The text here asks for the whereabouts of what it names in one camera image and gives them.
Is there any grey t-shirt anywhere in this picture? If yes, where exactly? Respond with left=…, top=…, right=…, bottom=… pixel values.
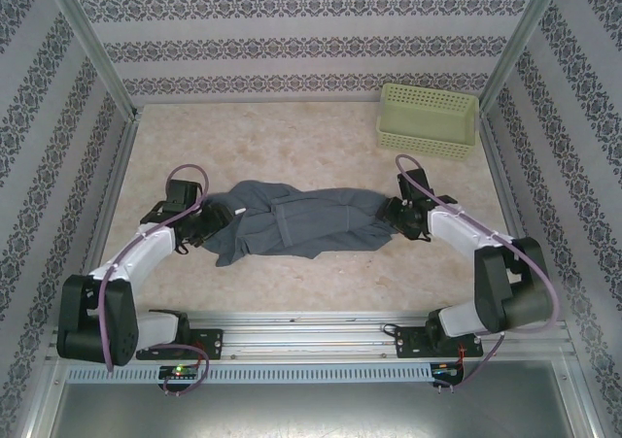
left=201, top=179, right=395, bottom=268

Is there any pale green plastic basket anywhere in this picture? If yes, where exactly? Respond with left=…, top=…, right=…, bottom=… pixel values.
left=376, top=83, right=478, bottom=161

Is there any circuit board with green light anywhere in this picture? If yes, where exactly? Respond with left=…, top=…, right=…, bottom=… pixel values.
left=158, top=365, right=201, bottom=380

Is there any small circuit board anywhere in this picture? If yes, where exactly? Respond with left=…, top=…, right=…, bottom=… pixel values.
left=432, top=362, right=466, bottom=379

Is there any grey metal sheet panel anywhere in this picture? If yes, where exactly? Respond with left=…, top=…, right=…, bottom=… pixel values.
left=46, top=382, right=592, bottom=438

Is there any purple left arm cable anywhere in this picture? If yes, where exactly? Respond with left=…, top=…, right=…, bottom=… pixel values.
left=96, top=164, right=211, bottom=396

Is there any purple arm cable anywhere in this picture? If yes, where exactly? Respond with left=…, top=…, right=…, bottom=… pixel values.
left=96, top=164, right=211, bottom=396
left=395, top=153, right=560, bottom=393

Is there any aluminium side rail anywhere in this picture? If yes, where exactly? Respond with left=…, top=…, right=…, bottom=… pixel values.
left=478, top=115, right=553, bottom=320
left=62, top=112, right=142, bottom=322

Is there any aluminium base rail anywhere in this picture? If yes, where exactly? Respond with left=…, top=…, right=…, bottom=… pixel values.
left=48, top=311, right=570, bottom=361

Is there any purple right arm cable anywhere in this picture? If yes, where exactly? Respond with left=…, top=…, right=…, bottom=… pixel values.
left=395, top=153, right=560, bottom=393

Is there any grey slotted cable duct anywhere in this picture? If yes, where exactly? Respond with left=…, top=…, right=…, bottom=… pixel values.
left=65, top=362, right=433, bottom=384

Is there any aluminium frame post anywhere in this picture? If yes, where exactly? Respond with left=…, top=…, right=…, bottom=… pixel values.
left=41, top=0, right=140, bottom=118
left=478, top=0, right=570, bottom=118

